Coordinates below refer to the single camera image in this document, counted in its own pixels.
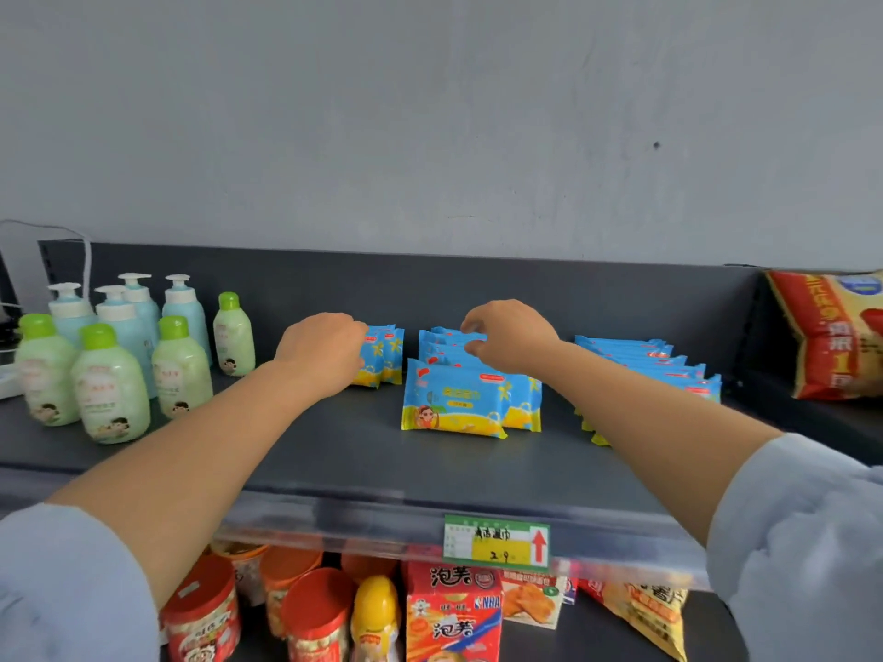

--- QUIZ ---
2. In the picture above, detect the person's right hand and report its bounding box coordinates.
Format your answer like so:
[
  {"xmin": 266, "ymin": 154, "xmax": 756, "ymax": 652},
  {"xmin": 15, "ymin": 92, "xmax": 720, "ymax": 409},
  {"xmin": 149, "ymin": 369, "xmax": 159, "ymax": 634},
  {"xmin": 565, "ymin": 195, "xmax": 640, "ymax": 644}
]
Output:
[{"xmin": 460, "ymin": 299, "xmax": 564, "ymax": 377}]

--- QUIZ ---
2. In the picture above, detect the person's left hand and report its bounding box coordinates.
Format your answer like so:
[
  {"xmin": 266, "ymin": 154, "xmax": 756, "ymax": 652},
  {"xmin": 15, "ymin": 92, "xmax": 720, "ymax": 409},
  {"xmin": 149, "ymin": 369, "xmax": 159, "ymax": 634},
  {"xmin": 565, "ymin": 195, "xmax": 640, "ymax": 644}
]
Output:
[{"xmin": 275, "ymin": 313, "xmax": 370, "ymax": 401}]

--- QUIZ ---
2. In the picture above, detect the person's left forearm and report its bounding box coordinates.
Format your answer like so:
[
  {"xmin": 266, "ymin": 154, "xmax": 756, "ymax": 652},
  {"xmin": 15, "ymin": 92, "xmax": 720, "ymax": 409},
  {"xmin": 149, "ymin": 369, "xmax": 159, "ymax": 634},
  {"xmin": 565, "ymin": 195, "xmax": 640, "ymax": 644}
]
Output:
[{"xmin": 47, "ymin": 358, "xmax": 327, "ymax": 611}]

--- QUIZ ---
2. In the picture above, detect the person's right forearm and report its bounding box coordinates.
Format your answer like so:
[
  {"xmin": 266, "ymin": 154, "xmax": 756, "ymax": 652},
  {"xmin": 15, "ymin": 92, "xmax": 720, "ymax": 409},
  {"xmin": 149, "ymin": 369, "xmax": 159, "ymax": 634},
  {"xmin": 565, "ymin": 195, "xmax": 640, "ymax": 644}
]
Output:
[{"xmin": 539, "ymin": 339, "xmax": 785, "ymax": 549}]

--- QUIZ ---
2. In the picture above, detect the row of blue wipes packets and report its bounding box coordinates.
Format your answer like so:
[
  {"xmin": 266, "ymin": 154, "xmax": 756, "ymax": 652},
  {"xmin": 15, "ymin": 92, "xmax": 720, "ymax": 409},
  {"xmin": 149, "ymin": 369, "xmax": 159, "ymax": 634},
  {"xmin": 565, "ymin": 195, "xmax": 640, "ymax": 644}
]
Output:
[
  {"xmin": 574, "ymin": 335, "xmax": 723, "ymax": 448},
  {"xmin": 401, "ymin": 328, "xmax": 544, "ymax": 440}
]

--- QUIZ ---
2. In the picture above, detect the dark grey metal shelf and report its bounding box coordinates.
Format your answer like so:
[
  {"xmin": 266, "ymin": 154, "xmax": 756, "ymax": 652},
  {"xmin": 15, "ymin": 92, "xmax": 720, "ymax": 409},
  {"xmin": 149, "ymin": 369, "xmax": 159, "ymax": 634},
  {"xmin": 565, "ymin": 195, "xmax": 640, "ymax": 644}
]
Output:
[{"xmin": 0, "ymin": 239, "xmax": 883, "ymax": 662}]

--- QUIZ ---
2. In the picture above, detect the small green cap lotion bottle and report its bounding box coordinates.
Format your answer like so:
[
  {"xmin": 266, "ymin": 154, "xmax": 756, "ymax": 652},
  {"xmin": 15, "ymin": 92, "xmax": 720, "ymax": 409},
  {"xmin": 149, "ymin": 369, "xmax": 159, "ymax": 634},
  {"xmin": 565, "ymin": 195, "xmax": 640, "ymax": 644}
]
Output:
[{"xmin": 212, "ymin": 291, "xmax": 257, "ymax": 378}]

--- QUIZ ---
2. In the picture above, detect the blue pump bottle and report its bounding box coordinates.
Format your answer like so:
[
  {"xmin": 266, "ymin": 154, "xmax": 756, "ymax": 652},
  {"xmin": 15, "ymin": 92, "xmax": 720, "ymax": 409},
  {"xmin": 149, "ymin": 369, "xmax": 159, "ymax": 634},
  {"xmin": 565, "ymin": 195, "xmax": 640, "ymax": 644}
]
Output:
[
  {"xmin": 162, "ymin": 273, "xmax": 212, "ymax": 367},
  {"xmin": 94, "ymin": 285, "xmax": 158, "ymax": 402},
  {"xmin": 117, "ymin": 272, "xmax": 162, "ymax": 338},
  {"xmin": 47, "ymin": 282, "xmax": 99, "ymax": 348}
]

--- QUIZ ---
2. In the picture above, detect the green and yellow price label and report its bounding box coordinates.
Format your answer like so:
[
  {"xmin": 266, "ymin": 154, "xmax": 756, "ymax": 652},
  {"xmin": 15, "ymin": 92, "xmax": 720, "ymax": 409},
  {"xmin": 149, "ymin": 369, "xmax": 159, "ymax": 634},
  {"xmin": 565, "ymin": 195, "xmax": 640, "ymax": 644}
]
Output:
[{"xmin": 443, "ymin": 514, "xmax": 551, "ymax": 572}]

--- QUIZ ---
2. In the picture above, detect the orange lid snack cup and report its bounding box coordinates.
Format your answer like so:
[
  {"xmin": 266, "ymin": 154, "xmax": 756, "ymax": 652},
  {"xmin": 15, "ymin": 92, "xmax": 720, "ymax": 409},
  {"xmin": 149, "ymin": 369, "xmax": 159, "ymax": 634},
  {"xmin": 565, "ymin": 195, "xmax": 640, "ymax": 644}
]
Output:
[
  {"xmin": 210, "ymin": 540, "xmax": 269, "ymax": 607},
  {"xmin": 341, "ymin": 553, "xmax": 401, "ymax": 587},
  {"xmin": 260, "ymin": 544, "xmax": 324, "ymax": 639}
]

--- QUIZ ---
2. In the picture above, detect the small fried chicken snack box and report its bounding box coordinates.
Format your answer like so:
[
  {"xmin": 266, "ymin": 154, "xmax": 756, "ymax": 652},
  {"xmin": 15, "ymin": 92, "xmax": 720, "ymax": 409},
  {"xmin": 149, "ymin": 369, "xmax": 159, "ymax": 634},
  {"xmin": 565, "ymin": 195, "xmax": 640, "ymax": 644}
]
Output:
[{"xmin": 501, "ymin": 572, "xmax": 567, "ymax": 631}]

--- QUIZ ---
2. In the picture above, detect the yellow egg shaped container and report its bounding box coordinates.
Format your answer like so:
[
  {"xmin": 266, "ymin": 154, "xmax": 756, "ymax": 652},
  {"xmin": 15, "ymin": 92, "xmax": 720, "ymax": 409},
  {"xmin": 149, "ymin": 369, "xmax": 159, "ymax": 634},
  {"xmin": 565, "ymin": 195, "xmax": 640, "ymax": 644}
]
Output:
[{"xmin": 350, "ymin": 575, "xmax": 403, "ymax": 662}]

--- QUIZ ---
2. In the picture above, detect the red snack canister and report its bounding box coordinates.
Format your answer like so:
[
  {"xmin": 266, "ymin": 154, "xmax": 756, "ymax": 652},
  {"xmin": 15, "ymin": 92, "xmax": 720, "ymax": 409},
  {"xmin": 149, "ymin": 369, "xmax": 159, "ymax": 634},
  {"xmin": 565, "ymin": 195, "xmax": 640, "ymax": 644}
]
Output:
[
  {"xmin": 161, "ymin": 554, "xmax": 241, "ymax": 662},
  {"xmin": 280, "ymin": 568, "xmax": 357, "ymax": 662}
]

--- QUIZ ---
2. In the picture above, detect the red snack box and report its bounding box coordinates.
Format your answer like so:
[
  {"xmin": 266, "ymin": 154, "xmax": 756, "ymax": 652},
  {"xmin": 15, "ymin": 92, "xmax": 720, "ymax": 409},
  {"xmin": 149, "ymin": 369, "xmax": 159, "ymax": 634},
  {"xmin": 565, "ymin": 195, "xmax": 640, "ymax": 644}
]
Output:
[{"xmin": 405, "ymin": 561, "xmax": 504, "ymax": 662}]

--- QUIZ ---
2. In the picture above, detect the orange and yellow snack bag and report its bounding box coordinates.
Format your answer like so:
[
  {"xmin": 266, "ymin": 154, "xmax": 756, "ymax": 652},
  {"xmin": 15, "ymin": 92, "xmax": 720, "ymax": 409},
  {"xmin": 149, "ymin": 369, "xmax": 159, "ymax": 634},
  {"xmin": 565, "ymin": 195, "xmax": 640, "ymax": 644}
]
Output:
[{"xmin": 578, "ymin": 577, "xmax": 691, "ymax": 662}]

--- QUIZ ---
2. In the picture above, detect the red and yellow snack bag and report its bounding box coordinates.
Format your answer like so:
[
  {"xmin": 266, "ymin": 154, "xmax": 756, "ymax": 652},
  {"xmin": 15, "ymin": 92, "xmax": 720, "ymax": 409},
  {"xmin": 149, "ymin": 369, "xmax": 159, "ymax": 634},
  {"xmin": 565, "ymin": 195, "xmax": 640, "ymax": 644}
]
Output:
[{"xmin": 766, "ymin": 270, "xmax": 883, "ymax": 402}]

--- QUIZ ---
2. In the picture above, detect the light blue shirt sleeve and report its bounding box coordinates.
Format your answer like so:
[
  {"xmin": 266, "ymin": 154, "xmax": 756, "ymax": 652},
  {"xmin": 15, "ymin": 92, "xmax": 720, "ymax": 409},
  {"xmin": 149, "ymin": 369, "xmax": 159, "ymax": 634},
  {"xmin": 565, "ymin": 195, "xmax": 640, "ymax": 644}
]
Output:
[
  {"xmin": 0, "ymin": 503, "xmax": 161, "ymax": 662},
  {"xmin": 706, "ymin": 433, "xmax": 883, "ymax": 662}
]

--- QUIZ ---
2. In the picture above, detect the clear plastic price rail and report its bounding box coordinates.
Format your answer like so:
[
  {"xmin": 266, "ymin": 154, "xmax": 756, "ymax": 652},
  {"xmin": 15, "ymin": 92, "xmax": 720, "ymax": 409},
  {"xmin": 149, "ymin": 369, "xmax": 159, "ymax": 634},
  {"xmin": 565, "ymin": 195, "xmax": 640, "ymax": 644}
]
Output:
[{"xmin": 204, "ymin": 491, "xmax": 713, "ymax": 591}]

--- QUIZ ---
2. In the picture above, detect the white cable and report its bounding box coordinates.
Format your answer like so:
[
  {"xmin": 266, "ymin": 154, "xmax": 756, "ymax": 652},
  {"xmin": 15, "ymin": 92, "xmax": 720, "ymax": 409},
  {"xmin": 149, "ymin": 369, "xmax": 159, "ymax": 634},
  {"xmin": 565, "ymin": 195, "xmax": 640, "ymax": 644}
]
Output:
[{"xmin": 0, "ymin": 219, "xmax": 93, "ymax": 305}]

